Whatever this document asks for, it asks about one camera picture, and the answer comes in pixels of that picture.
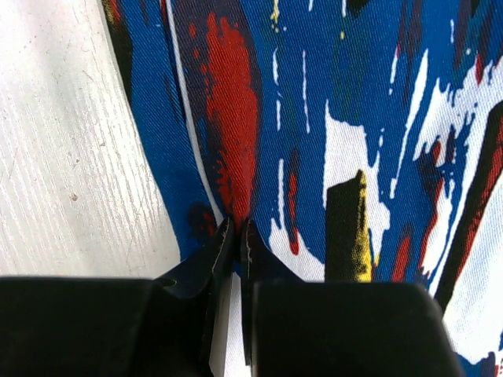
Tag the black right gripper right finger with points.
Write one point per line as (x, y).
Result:
(296, 328)

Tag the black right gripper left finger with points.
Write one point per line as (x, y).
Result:
(174, 325)

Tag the blue patterned trousers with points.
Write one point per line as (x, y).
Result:
(364, 138)

